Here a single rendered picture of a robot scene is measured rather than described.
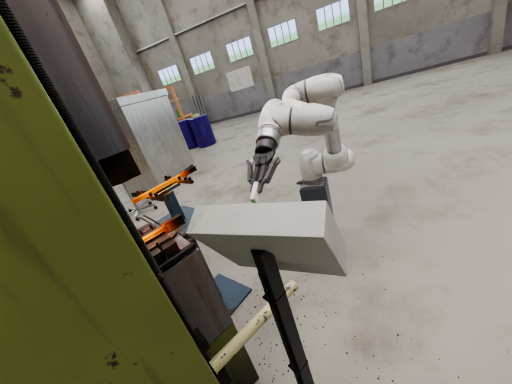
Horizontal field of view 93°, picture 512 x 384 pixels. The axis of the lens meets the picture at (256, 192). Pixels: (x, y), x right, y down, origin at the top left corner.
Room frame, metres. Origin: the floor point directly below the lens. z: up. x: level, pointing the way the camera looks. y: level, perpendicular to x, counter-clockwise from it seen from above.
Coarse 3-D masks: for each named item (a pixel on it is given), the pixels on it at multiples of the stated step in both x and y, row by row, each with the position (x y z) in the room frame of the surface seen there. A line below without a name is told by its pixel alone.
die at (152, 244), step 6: (156, 228) 0.97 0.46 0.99; (144, 234) 0.95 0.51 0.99; (162, 234) 0.90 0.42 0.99; (150, 240) 0.87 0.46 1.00; (156, 240) 0.87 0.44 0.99; (162, 240) 0.85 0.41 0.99; (168, 240) 0.86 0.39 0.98; (150, 246) 0.84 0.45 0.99; (156, 246) 0.83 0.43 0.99; (162, 246) 0.83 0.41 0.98; (168, 246) 0.81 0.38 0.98; (174, 246) 0.82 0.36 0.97; (150, 252) 0.81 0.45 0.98; (156, 252) 0.80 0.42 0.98; (168, 252) 0.81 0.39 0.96; (174, 252) 0.82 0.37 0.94; (156, 258) 0.78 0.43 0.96; (162, 258) 0.79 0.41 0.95
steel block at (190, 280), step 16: (176, 240) 0.96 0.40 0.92; (192, 256) 0.81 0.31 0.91; (176, 272) 0.77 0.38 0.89; (192, 272) 0.80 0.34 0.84; (208, 272) 0.83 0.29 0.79; (176, 288) 0.75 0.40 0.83; (192, 288) 0.78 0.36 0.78; (208, 288) 0.81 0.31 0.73; (192, 304) 0.77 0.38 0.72; (208, 304) 0.80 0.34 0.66; (224, 304) 0.83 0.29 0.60; (192, 320) 0.75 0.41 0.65; (208, 320) 0.78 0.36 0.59; (224, 320) 0.81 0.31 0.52; (208, 336) 0.76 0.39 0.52
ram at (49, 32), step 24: (24, 0) 0.75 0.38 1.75; (48, 0) 0.78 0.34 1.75; (24, 24) 0.74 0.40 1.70; (48, 24) 0.76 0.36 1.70; (48, 48) 0.75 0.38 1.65; (72, 48) 0.78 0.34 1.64; (48, 72) 0.73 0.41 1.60; (72, 72) 0.76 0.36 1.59; (72, 96) 0.74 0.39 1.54; (96, 96) 0.77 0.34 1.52; (96, 120) 0.76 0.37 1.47; (96, 144) 0.74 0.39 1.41; (120, 144) 0.77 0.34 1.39
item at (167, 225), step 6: (174, 216) 0.97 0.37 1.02; (180, 216) 0.97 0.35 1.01; (168, 222) 0.94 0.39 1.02; (174, 222) 0.96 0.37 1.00; (180, 222) 0.97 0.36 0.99; (162, 228) 0.92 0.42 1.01; (168, 228) 0.94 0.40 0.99; (174, 228) 0.95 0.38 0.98; (150, 234) 0.90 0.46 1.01; (156, 234) 0.90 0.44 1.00; (144, 240) 0.87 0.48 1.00
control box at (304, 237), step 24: (192, 216) 0.57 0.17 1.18; (216, 216) 0.53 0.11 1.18; (240, 216) 0.49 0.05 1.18; (264, 216) 0.46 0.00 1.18; (288, 216) 0.43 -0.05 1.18; (312, 216) 0.41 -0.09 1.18; (216, 240) 0.52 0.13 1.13; (240, 240) 0.48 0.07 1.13; (264, 240) 0.44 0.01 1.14; (288, 240) 0.41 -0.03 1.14; (312, 240) 0.38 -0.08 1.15; (336, 240) 0.44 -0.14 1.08; (240, 264) 0.64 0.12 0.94; (288, 264) 0.52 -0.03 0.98; (312, 264) 0.48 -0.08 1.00; (336, 264) 0.44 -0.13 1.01
